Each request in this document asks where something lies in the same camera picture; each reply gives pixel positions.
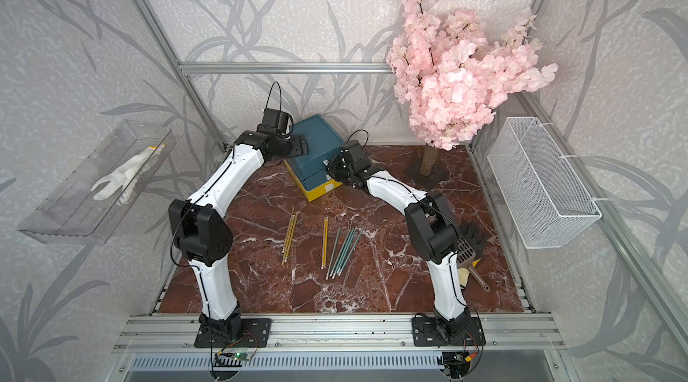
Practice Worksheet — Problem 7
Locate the aluminium front rail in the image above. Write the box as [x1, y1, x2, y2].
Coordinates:
[113, 313, 565, 353]

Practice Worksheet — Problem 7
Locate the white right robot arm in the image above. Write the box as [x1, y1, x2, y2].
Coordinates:
[327, 141, 470, 335]

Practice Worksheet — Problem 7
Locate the brown slotted spatula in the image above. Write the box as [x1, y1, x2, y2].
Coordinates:
[456, 239, 491, 292]

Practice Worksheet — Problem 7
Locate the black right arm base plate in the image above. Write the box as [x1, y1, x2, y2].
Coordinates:
[411, 313, 486, 349]

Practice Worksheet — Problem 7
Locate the pink artificial blossom tree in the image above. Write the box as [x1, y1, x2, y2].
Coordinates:
[386, 0, 558, 188]

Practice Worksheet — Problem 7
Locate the brown pencil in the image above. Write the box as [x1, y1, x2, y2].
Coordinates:
[282, 211, 297, 265]

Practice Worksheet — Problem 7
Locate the yellow pencil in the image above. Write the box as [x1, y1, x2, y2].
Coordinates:
[321, 216, 329, 270]
[282, 211, 299, 264]

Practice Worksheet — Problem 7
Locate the yellow drawer cabinet base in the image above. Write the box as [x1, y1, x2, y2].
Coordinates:
[287, 162, 342, 202]

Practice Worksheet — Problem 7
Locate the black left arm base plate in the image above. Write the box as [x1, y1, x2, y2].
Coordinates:
[193, 315, 272, 349]

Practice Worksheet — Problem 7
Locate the black glove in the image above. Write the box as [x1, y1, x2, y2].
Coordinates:
[459, 221, 488, 260]

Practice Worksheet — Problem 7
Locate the clear plastic wall tray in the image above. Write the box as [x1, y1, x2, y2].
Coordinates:
[18, 120, 177, 245]

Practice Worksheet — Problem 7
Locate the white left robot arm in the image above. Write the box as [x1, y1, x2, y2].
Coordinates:
[168, 131, 308, 338]

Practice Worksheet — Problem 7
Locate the green pencil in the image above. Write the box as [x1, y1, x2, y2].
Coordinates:
[325, 227, 341, 280]
[334, 229, 361, 277]

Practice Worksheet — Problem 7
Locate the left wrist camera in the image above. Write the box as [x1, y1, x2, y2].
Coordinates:
[257, 108, 293, 136]

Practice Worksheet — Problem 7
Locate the white work glove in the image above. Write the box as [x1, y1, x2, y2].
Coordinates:
[91, 144, 167, 206]

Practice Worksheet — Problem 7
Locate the teal drawer cabinet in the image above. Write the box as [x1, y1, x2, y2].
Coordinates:
[287, 114, 343, 190]

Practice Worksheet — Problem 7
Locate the white wire mesh basket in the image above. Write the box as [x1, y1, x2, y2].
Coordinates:
[487, 117, 602, 249]

